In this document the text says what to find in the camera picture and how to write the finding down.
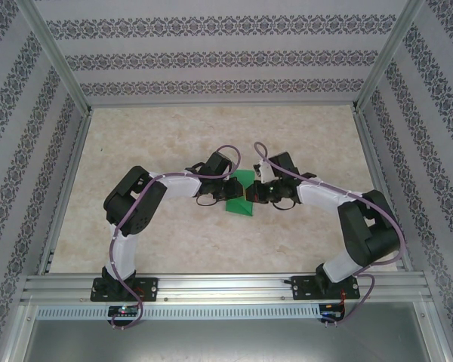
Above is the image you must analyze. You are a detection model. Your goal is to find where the green paper sheet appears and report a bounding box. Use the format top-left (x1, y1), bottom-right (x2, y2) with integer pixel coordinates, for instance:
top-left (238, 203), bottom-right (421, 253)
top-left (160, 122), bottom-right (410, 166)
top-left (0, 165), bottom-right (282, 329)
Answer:
top-left (225, 169), bottom-right (256, 219)

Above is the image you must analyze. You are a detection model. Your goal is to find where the grey sheet metal tray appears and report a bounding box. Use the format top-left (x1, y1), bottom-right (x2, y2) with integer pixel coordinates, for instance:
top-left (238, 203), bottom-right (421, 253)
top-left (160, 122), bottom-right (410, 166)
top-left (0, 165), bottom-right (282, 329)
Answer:
top-left (17, 301), bottom-right (451, 362)

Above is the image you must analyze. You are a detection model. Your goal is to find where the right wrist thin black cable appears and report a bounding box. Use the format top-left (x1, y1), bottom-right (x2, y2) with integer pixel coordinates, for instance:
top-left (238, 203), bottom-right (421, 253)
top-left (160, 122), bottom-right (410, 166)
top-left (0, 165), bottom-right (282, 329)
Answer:
top-left (269, 199), bottom-right (297, 211)

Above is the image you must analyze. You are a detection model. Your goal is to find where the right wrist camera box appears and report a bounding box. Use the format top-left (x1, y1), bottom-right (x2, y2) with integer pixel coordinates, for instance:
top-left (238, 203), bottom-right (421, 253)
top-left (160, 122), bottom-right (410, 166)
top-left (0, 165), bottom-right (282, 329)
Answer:
top-left (253, 159), bottom-right (275, 184)

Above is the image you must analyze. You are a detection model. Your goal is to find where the aluminium mounting rail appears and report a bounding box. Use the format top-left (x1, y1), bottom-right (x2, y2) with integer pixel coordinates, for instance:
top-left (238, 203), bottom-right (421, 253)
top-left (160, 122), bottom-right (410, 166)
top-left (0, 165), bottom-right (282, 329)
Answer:
top-left (20, 271), bottom-right (434, 305)

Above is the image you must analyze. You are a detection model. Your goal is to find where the aluminium side rail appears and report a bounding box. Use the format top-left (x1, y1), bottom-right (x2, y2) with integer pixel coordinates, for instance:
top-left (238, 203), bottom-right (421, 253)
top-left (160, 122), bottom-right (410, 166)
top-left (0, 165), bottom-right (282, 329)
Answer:
top-left (353, 107), bottom-right (417, 272)
top-left (36, 109), bottom-right (94, 275)

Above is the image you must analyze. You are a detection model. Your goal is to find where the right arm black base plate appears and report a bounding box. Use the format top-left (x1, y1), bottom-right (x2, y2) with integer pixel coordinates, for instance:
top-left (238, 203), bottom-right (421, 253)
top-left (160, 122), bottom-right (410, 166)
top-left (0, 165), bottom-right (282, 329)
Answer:
top-left (291, 275), bottom-right (362, 302)

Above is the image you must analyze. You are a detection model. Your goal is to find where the slotted grey cable duct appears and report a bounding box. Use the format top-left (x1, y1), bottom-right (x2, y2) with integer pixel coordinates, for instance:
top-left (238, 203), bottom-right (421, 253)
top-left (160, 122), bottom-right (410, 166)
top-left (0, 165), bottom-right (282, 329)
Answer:
top-left (35, 303), bottom-right (322, 321)

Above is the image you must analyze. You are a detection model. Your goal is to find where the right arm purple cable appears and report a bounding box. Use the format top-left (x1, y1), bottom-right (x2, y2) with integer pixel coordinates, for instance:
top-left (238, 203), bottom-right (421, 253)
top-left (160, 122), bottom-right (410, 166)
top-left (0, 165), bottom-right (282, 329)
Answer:
top-left (253, 141), bottom-right (405, 326)

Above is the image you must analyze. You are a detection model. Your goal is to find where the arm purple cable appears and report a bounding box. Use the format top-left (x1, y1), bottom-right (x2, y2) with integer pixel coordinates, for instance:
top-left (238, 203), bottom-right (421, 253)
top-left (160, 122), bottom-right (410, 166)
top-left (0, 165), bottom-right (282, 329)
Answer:
top-left (109, 144), bottom-right (245, 331)
top-left (253, 141), bottom-right (405, 326)

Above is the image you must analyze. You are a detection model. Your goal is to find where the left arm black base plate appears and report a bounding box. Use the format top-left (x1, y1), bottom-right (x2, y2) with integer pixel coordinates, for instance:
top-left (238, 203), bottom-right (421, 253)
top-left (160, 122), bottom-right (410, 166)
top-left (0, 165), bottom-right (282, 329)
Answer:
top-left (90, 277), bottom-right (160, 302)

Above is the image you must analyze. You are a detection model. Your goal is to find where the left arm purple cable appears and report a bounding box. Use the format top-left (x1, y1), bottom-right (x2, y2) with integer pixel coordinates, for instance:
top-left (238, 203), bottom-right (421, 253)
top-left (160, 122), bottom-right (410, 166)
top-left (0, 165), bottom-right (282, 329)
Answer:
top-left (109, 144), bottom-right (245, 331)

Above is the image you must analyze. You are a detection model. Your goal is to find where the aluminium frame post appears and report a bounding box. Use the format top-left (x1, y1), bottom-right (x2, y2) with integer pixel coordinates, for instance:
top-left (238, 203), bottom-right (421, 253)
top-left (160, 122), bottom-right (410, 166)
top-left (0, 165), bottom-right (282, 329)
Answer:
top-left (352, 0), bottom-right (427, 112)
top-left (17, 0), bottom-right (94, 114)

